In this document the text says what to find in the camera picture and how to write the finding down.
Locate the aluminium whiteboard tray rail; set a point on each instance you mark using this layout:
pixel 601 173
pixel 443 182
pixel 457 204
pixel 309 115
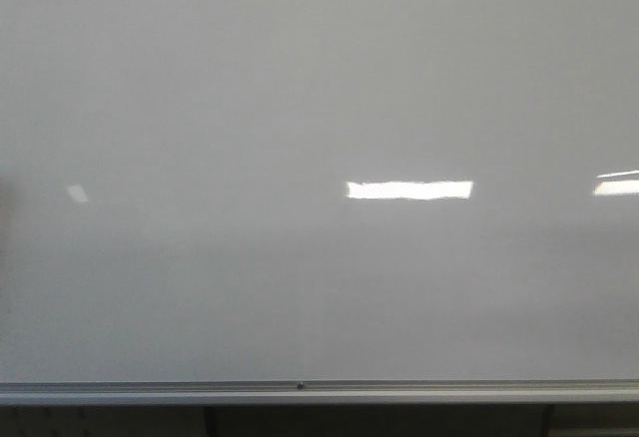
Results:
pixel 318 392

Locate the white glossy whiteboard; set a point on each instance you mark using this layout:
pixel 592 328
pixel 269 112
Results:
pixel 244 190

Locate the dark perforated panel below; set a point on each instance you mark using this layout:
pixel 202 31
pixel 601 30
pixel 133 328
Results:
pixel 619 419

